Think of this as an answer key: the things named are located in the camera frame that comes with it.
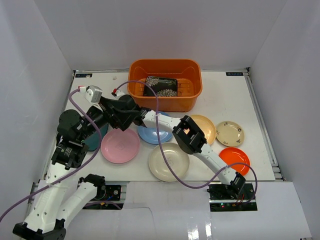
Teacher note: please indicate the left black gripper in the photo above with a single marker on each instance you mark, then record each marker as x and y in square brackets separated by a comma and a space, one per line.
[116, 116]

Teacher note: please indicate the teal square plate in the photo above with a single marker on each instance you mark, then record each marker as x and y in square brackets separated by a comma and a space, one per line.
[93, 142]

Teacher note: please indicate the black floral rectangular plate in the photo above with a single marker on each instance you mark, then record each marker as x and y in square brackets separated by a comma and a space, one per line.
[162, 87]

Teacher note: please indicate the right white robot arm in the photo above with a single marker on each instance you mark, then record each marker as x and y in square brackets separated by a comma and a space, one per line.
[191, 140]

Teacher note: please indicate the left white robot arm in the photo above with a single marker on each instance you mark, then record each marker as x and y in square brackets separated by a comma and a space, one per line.
[51, 214]

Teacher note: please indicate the orange plastic bin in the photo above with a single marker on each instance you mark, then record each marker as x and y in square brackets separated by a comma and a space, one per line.
[187, 72]

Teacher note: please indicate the pink round plate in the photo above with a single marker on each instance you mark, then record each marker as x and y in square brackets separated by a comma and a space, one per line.
[120, 147]

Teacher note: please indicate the blue round plate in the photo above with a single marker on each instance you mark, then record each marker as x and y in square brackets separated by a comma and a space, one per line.
[150, 136]

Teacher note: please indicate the cream round plate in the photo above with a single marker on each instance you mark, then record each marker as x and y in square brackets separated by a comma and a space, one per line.
[177, 159]

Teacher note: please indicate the tan round plate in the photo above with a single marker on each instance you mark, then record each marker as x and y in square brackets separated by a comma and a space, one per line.
[207, 126]

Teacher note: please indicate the small cream patterned plate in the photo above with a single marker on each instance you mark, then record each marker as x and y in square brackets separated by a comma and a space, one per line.
[230, 134]

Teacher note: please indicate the orange round plate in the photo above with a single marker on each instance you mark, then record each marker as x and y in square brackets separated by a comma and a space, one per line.
[231, 155]

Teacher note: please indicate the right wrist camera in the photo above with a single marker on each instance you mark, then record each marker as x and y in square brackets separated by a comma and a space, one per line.
[117, 93]

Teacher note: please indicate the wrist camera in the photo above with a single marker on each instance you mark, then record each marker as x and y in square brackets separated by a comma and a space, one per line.
[117, 93]
[93, 94]

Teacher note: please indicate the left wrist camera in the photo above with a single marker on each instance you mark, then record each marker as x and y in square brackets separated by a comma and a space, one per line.
[93, 94]

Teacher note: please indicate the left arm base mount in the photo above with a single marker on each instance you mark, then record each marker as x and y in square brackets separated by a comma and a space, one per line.
[107, 198]

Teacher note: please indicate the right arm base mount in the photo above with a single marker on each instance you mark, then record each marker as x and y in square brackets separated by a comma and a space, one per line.
[220, 201]

